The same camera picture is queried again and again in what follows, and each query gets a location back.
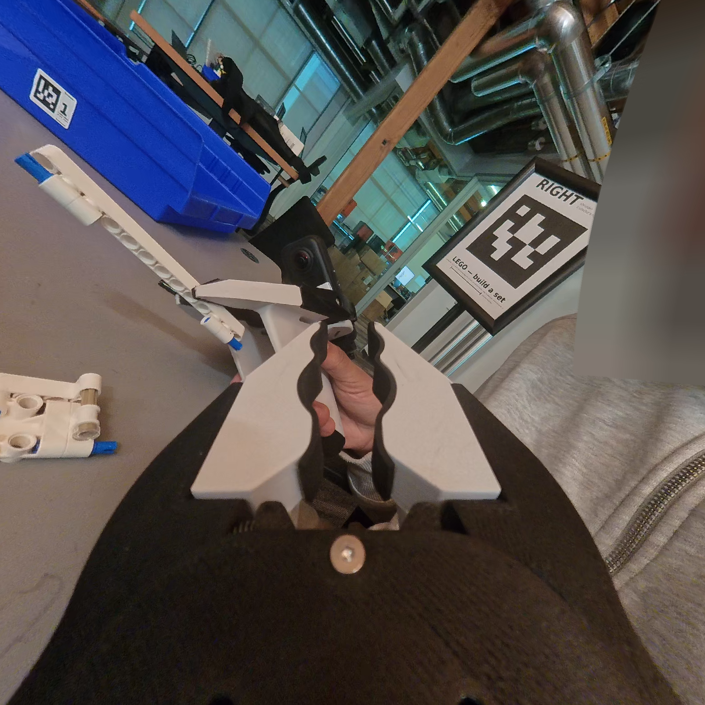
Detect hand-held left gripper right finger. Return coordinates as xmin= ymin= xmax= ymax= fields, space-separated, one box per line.
xmin=366 ymin=322 xmax=501 ymax=529

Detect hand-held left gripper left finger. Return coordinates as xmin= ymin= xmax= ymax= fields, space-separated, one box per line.
xmin=190 ymin=323 xmax=327 ymax=527

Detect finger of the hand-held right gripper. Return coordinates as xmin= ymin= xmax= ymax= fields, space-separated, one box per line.
xmin=195 ymin=278 xmax=326 ymax=323

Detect long white lego beam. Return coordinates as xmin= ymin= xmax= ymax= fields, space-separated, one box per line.
xmin=15 ymin=144 xmax=246 ymax=351

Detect white lego subassembly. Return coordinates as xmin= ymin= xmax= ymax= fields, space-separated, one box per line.
xmin=0 ymin=372 xmax=119 ymax=463

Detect person's right forearm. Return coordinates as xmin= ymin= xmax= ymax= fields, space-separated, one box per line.
xmin=339 ymin=452 xmax=397 ymax=502

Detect person's right hand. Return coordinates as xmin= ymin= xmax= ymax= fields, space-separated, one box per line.
xmin=311 ymin=341 xmax=386 ymax=458

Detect stack of cardboard boxes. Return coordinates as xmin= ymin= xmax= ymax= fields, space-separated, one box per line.
xmin=330 ymin=220 xmax=425 ymax=331

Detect person's grey hoodie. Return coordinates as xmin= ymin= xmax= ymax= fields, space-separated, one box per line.
xmin=474 ymin=314 xmax=705 ymax=705

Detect blue plastic bin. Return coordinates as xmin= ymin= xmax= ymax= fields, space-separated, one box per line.
xmin=0 ymin=0 xmax=272 ymax=235

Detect wooden background table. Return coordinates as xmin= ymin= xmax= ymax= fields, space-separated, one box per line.
xmin=129 ymin=8 xmax=328 ymax=188

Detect framed marker sign on stand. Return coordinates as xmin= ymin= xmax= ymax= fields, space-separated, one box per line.
xmin=410 ymin=157 xmax=602 ymax=381

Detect silver ventilation ducts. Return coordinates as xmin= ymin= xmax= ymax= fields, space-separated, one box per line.
xmin=275 ymin=0 xmax=634 ymax=182

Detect wooden post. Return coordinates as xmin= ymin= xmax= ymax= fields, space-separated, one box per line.
xmin=317 ymin=0 xmax=518 ymax=227

